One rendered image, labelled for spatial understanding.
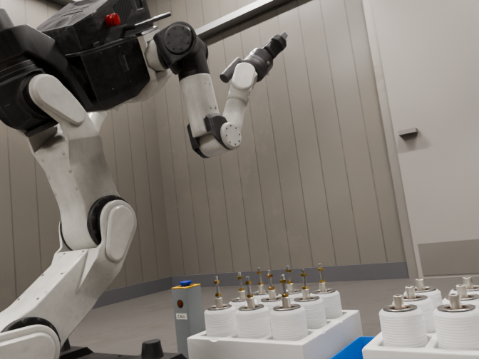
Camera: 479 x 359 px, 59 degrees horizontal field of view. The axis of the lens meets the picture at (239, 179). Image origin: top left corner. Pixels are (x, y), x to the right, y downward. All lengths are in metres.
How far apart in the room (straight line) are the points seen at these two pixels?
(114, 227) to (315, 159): 2.65
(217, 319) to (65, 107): 0.72
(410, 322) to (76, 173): 0.84
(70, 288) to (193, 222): 3.24
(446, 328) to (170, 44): 0.95
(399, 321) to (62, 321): 0.74
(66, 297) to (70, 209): 0.22
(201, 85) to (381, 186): 2.36
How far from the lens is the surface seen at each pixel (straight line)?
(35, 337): 0.98
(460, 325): 1.02
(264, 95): 3.88
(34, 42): 1.14
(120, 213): 1.11
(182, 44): 1.19
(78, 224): 1.13
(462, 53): 3.37
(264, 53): 1.44
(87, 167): 1.13
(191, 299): 1.45
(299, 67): 3.78
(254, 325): 1.24
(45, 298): 1.04
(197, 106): 1.19
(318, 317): 1.28
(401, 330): 1.05
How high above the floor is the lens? 0.47
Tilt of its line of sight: 7 degrees up
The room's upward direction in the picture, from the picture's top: 7 degrees counter-clockwise
